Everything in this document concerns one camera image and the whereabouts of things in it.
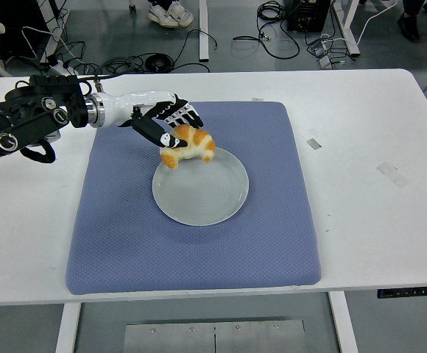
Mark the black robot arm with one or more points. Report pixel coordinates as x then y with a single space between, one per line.
25 121

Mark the small clear tape piece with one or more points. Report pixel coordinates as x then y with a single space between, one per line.
314 144

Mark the large clear tape piece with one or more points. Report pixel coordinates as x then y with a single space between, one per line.
392 174

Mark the black table control panel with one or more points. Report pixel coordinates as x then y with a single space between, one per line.
412 292

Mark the grey round plate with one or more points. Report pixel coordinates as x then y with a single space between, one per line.
198 195

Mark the person's foot in white shoe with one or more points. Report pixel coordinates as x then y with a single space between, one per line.
182 14
158 14

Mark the blue quilted mat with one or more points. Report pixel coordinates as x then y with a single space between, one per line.
125 239

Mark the black equipment box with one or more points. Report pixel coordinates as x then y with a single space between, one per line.
305 16

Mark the white desk leg frame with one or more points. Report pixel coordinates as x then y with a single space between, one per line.
350 33

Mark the white desk leg bar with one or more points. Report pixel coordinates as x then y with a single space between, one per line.
203 33

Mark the white table leg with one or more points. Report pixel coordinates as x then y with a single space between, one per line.
344 327
67 331

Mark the grey power adapter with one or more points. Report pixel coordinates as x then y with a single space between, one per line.
317 48
325 62

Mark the black chair caster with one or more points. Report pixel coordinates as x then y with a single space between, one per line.
132 5

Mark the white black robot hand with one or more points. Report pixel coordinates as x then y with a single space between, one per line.
132 106

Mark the person's foot in black shoe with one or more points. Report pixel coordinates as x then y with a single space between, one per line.
408 27

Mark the golden croissant bread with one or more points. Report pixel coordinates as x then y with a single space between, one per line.
198 143

